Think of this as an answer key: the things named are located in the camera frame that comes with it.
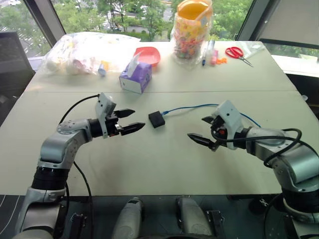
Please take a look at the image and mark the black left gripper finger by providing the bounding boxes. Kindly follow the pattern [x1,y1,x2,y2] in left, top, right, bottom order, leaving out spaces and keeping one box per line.
[116,108,136,119]
[120,122,146,136]

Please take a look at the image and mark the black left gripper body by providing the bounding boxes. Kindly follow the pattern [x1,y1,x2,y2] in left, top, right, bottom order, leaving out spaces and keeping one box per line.
[104,111,124,138]

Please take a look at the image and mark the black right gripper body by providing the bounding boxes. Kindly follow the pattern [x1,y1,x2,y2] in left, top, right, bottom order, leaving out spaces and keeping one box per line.
[210,115,228,152]

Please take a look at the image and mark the small black box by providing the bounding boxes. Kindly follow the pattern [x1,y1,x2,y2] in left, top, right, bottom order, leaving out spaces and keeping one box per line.
[148,111,166,129]

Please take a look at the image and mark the purple tissue box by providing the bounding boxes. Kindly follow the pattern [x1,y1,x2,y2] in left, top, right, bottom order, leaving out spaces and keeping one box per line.
[119,51,153,95]

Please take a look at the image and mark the small blue-capped bottle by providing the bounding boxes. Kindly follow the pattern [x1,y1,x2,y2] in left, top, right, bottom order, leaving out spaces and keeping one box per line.
[97,62,107,78]

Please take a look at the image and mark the red plastic bowl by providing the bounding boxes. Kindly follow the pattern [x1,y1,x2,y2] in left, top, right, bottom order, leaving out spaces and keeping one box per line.
[133,46,161,68]

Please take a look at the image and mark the large clear bag of items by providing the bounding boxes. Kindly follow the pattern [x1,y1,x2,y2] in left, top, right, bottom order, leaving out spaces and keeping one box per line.
[40,31,142,77]

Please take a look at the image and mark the grey rounded robot leg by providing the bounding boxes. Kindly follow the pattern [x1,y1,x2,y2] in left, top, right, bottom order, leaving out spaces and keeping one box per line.
[111,196,146,239]
[174,196,213,238]

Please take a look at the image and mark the clear bag of colourful pieces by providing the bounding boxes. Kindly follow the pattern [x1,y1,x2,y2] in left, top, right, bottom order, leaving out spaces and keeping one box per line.
[170,0,214,67]

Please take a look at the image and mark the empty clear plastic bag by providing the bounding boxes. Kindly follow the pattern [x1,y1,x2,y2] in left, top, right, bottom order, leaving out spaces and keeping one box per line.
[236,40,265,59]

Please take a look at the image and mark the yellow round container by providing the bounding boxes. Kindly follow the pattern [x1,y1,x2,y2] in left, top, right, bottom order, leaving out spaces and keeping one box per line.
[177,0,211,20]

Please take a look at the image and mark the black mesh chair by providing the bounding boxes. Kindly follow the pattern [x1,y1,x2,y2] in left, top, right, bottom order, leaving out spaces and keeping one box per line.
[0,31,36,126]

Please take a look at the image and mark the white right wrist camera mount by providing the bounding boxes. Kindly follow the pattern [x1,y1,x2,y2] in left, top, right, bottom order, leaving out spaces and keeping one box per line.
[211,100,244,151]

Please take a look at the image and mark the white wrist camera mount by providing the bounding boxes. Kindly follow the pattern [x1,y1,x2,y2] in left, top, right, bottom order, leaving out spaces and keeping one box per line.
[211,100,244,151]
[95,92,117,139]

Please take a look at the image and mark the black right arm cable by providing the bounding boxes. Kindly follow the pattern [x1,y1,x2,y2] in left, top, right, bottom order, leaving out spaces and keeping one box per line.
[210,127,304,168]

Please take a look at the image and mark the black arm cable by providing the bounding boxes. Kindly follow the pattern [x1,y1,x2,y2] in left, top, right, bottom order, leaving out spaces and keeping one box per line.
[58,94,100,239]
[210,127,304,168]

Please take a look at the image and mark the blue cable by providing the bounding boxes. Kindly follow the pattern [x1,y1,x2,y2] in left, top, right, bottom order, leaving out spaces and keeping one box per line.
[160,103,262,128]

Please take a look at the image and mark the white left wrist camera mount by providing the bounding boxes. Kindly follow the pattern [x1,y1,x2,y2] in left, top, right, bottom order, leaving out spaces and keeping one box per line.
[95,92,117,139]

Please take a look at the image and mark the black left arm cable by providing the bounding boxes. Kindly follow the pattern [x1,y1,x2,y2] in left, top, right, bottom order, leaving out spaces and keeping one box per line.
[58,94,100,239]

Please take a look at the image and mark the red-handled scissors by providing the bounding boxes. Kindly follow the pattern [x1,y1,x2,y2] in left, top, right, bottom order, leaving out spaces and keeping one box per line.
[225,46,254,68]

